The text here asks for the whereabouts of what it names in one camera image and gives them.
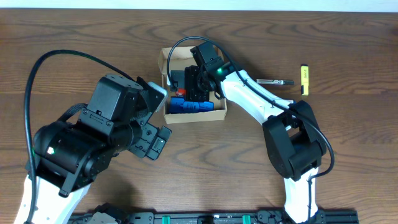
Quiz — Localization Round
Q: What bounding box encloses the orange stapler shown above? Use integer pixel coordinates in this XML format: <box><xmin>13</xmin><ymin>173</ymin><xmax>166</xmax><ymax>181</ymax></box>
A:
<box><xmin>175</xmin><ymin>88</ymin><xmax>186</xmax><ymax>97</ymax></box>

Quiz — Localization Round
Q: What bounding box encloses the blue plastic eraser holder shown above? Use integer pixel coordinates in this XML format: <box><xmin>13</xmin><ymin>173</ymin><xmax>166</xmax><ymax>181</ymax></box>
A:
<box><xmin>169</xmin><ymin>97</ymin><xmax>214</xmax><ymax>114</ymax></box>

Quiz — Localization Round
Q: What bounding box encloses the brown cardboard box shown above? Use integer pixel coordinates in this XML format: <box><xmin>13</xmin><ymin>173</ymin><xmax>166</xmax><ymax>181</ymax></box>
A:
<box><xmin>158</xmin><ymin>46</ymin><xmax>228</xmax><ymax>124</ymax></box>

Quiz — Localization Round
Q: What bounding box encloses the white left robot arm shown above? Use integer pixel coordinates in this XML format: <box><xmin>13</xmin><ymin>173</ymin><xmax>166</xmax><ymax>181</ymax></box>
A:
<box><xmin>15</xmin><ymin>74</ymin><xmax>171</xmax><ymax>223</ymax></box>

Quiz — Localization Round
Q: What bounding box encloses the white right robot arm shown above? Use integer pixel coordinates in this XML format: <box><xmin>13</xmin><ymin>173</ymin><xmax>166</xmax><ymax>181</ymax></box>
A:
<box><xmin>190</xmin><ymin>41</ymin><xmax>330</xmax><ymax>223</ymax></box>

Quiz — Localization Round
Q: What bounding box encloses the black whiteboard marker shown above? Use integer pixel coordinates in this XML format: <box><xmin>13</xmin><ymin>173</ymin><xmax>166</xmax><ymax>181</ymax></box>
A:
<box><xmin>256</xmin><ymin>79</ymin><xmax>294</xmax><ymax>85</ymax></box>

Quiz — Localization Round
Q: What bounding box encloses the yellow highlighter pen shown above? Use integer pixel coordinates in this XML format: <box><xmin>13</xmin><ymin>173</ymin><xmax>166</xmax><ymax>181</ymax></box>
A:
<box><xmin>300</xmin><ymin>64</ymin><xmax>309</xmax><ymax>96</ymax></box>

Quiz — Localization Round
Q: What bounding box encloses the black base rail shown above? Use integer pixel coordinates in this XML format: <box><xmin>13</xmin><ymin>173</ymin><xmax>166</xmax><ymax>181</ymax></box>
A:
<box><xmin>68</xmin><ymin>203</ymin><xmax>360</xmax><ymax>224</ymax></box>

